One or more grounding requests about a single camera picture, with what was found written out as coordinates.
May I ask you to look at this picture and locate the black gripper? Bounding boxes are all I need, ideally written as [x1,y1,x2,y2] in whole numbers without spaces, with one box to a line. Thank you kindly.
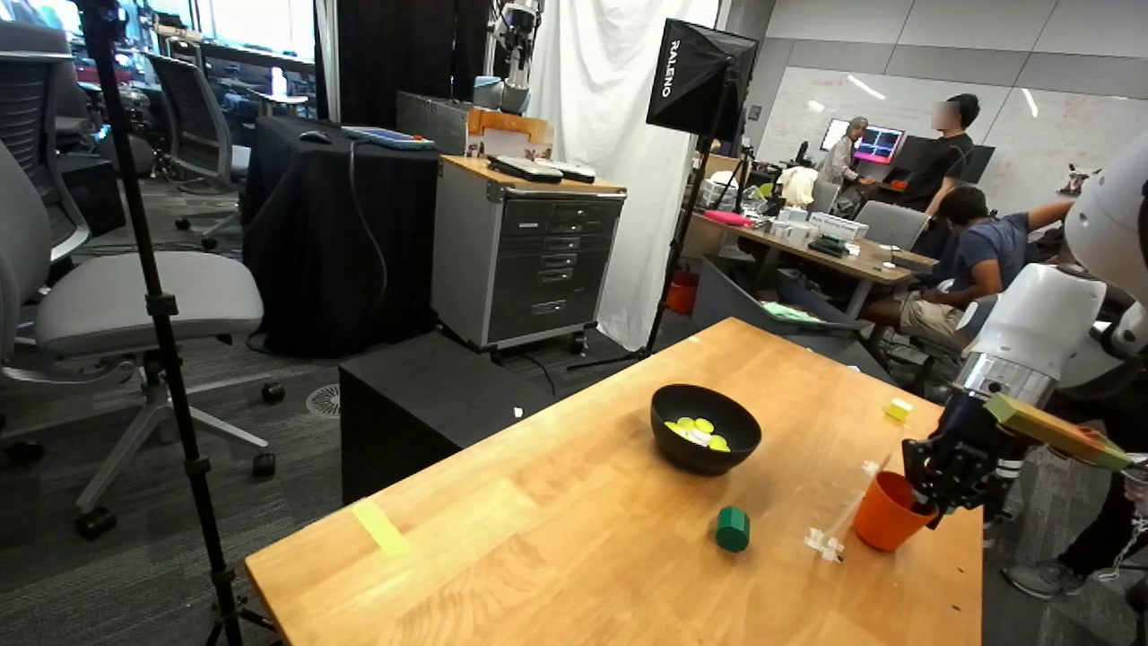
[899,390,1019,525]

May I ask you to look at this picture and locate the orange plastic cup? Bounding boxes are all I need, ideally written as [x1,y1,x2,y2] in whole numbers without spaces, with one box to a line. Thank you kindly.
[850,470,936,554]

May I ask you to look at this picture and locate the yellow slices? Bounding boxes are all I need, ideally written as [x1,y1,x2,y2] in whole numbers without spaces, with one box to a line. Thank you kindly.
[667,415,727,451]

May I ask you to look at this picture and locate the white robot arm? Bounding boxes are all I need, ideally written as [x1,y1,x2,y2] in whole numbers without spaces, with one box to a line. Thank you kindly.
[899,132,1148,529]

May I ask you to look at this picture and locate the black bowl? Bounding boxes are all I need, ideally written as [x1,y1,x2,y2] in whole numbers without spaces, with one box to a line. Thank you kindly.
[649,383,764,476]

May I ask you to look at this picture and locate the white tape patch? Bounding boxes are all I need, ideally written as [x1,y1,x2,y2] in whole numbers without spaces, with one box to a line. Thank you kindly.
[804,529,844,562]

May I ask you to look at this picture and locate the seated person at desk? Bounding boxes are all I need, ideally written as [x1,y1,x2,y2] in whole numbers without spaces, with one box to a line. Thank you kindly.
[892,188,1070,342]

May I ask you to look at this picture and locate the small green block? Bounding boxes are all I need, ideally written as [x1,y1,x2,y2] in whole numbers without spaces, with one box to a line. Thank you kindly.
[715,506,751,554]

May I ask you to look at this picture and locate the standing person dark shirt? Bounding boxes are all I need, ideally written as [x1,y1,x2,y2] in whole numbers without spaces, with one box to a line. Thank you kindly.
[887,92,981,214]

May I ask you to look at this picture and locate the black softbox light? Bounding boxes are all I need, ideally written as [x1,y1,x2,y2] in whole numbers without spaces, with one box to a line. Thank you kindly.
[644,19,759,140]

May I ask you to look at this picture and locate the grey drawer cabinet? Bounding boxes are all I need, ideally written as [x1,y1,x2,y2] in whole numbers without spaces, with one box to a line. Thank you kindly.
[430,154,628,352]

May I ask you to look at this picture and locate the black low side table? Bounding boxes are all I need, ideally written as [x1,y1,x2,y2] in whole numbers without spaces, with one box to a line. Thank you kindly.
[338,325,637,506]

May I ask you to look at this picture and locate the black draped table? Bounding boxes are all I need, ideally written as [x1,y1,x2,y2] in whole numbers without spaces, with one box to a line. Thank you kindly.
[241,115,438,355]

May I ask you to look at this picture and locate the black tripod stand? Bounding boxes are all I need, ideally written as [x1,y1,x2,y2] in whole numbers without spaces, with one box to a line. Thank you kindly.
[75,0,244,646]

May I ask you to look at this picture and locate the white office chair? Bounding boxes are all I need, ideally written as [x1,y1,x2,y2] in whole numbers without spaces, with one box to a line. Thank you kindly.
[0,147,277,540]

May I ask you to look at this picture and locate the yellow wrist camera mount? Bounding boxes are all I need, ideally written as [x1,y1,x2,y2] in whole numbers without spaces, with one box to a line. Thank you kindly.
[983,395,1148,475]

